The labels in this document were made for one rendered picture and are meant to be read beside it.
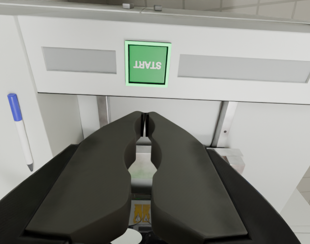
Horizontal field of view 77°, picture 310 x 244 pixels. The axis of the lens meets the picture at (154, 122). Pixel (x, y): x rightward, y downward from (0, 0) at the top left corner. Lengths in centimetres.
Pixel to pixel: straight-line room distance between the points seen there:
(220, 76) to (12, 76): 27
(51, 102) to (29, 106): 4
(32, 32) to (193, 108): 32
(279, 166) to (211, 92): 41
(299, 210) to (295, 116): 50
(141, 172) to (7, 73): 32
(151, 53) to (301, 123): 43
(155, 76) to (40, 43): 14
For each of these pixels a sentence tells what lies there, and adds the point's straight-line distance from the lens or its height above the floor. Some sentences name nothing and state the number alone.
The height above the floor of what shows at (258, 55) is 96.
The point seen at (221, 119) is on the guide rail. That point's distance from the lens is 46.
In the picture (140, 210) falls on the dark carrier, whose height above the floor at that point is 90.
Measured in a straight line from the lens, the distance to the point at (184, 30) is 26.
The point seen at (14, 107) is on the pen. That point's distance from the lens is 32.
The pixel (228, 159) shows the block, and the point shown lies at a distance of 47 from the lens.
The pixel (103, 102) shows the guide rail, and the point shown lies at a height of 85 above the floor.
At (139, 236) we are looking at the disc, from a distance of 66.
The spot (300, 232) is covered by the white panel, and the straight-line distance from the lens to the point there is 92.
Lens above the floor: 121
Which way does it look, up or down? 59 degrees down
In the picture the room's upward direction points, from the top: 178 degrees clockwise
